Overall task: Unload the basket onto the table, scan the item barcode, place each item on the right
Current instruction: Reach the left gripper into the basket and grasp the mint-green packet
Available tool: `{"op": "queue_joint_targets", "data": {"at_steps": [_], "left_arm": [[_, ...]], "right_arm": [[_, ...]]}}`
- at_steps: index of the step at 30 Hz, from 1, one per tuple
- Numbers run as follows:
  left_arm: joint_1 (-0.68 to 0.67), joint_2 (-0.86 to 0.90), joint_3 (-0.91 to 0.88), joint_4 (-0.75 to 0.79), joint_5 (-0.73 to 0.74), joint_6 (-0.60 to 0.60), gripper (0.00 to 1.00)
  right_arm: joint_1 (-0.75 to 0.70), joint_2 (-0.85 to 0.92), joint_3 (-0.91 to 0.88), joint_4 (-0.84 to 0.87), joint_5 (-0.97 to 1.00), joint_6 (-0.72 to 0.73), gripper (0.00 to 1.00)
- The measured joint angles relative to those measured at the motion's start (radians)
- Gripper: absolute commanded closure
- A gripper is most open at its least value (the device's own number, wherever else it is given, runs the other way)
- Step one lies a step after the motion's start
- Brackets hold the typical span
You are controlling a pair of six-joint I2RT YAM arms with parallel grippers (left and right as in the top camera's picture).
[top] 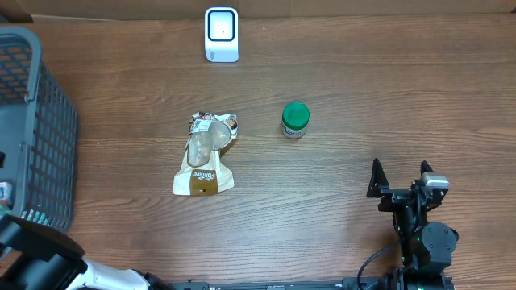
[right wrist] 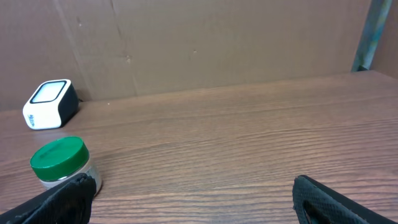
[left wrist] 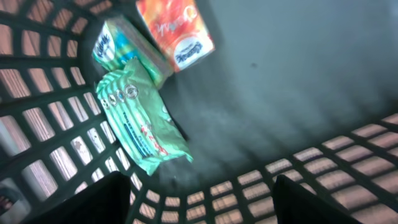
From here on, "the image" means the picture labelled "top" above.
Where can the grey plastic basket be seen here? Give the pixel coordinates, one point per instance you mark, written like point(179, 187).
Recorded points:
point(40, 128)

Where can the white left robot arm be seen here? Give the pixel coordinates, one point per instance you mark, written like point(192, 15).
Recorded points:
point(49, 259)

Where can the brown white snack bag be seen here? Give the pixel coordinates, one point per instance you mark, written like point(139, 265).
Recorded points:
point(202, 172)

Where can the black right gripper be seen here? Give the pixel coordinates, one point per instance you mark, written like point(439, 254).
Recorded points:
point(394, 196)

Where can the white barcode scanner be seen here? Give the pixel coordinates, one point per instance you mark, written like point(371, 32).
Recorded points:
point(221, 40)

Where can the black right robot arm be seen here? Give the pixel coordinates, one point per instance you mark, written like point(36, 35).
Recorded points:
point(426, 247)

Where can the orange tissue pack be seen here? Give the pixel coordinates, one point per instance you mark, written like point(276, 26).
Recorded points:
point(6, 190)

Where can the green lid jar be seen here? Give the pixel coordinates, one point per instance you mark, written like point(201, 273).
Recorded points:
point(295, 119)

